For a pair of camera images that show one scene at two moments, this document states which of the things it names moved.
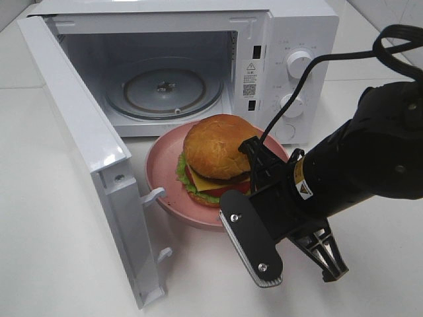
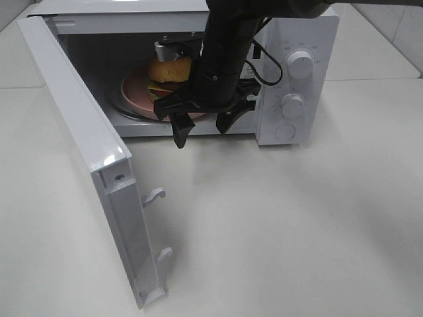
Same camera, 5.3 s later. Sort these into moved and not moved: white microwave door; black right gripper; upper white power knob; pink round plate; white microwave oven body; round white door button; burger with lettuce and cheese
Moved: black right gripper; pink round plate; burger with lettuce and cheese
Not moved: white microwave oven body; white microwave door; upper white power knob; round white door button
